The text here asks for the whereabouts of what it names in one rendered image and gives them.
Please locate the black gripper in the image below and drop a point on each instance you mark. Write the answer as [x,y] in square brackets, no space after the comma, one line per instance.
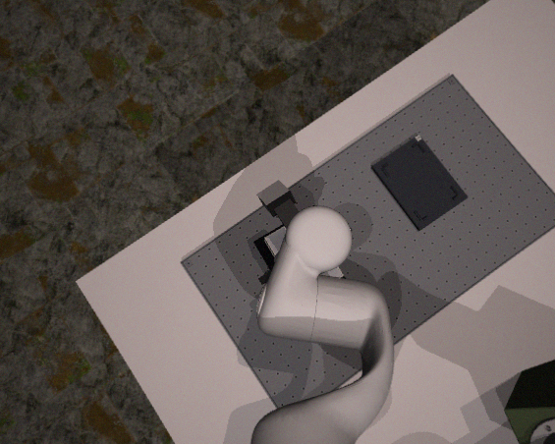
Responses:
[264,278]

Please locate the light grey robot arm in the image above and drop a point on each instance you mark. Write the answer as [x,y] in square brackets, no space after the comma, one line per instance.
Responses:
[297,303]

